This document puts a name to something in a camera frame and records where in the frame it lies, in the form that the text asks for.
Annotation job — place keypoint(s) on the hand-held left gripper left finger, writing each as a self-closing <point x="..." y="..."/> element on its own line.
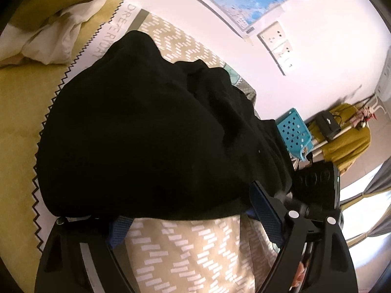
<point x="119" y="230"/>

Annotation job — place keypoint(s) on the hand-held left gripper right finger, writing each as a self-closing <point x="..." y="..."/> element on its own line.
<point x="265" y="215"/>

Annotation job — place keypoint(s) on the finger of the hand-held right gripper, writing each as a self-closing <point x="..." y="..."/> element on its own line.
<point x="288" y="200"/>

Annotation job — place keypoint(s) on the black garment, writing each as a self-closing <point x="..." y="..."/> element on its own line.
<point x="146" y="134"/>

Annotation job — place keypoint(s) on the white clothes rack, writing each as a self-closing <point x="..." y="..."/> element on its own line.
<point x="351" y="126"/>

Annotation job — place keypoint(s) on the mustard garment on rack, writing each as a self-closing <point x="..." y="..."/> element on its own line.
<point x="348" y="146"/>

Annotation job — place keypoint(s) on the teal perforated plastic basket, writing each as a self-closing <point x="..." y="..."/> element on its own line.
<point x="293" y="131"/>

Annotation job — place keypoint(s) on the grey curtain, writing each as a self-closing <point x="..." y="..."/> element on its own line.
<point x="377" y="186"/>

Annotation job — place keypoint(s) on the small black box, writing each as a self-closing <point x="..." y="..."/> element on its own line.
<point x="327" y="125"/>

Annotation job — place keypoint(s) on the white appliance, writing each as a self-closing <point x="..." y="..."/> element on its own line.
<point x="385" y="79"/>

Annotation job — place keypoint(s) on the patchwork patterned bed sheet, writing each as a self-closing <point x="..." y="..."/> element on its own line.
<point x="24" y="119"/>

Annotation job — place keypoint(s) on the white cloth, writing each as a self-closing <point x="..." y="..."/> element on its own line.
<point x="52" y="39"/>

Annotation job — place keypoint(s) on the white wall switch panel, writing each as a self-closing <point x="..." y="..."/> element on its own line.
<point x="282" y="58"/>

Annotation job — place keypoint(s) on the white wall socket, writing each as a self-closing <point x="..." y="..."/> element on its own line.
<point x="271" y="36"/>

